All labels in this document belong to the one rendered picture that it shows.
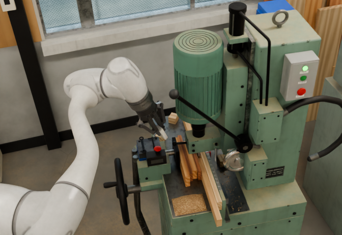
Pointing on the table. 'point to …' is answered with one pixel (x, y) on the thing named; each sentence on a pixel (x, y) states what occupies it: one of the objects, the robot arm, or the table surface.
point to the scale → (214, 171)
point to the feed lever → (246, 145)
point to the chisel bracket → (192, 141)
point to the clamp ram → (174, 152)
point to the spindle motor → (198, 74)
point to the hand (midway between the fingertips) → (161, 132)
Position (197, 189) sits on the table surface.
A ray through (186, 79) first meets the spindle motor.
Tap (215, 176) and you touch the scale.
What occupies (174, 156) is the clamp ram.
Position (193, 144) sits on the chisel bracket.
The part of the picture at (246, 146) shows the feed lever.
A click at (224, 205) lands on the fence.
